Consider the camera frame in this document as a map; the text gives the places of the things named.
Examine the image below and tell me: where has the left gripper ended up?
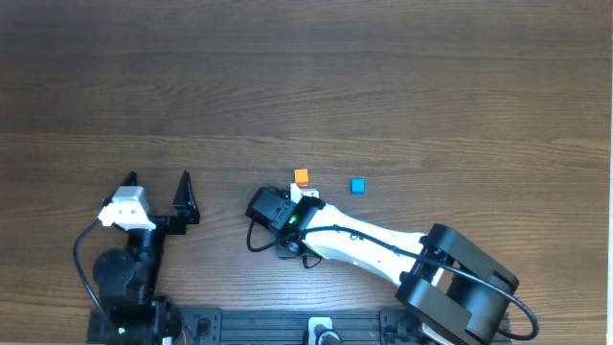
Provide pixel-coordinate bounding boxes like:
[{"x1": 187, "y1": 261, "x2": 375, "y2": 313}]
[{"x1": 121, "y1": 170, "x2": 201, "y2": 237}]

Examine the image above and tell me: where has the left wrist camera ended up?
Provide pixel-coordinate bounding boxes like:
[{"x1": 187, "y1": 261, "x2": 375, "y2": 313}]
[{"x1": 97, "y1": 185, "x2": 157, "y2": 232}]

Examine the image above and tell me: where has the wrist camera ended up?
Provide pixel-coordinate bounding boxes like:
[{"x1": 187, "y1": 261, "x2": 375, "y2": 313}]
[
  {"x1": 288, "y1": 182, "x2": 321, "y2": 203},
  {"x1": 97, "y1": 185, "x2": 157, "y2": 232}
]

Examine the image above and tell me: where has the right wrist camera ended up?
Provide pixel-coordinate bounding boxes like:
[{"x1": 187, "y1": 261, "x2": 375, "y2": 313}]
[{"x1": 288, "y1": 182, "x2": 321, "y2": 203}]

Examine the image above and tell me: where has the mounting rail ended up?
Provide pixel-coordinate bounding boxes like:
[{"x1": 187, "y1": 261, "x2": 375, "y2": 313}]
[{"x1": 88, "y1": 306, "x2": 514, "y2": 345}]

